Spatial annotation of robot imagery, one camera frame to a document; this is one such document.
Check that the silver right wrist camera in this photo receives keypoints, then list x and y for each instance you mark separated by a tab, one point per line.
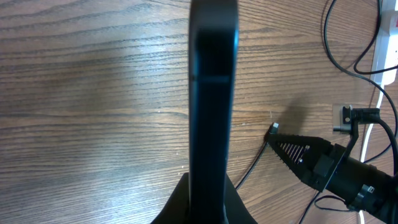
341	118

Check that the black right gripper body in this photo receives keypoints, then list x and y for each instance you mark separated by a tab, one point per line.
320	165

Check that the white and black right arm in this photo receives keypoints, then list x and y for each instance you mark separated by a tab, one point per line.
363	187

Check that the dark Samsung Galaxy smartphone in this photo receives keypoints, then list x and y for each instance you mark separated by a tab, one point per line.
212	51

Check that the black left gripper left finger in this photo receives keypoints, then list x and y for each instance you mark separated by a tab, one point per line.
176	209

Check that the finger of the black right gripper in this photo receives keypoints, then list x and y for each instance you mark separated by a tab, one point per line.
291	149

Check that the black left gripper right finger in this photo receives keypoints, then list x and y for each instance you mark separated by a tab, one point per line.
236	212

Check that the white power strip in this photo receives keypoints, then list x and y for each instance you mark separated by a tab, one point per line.
385	52

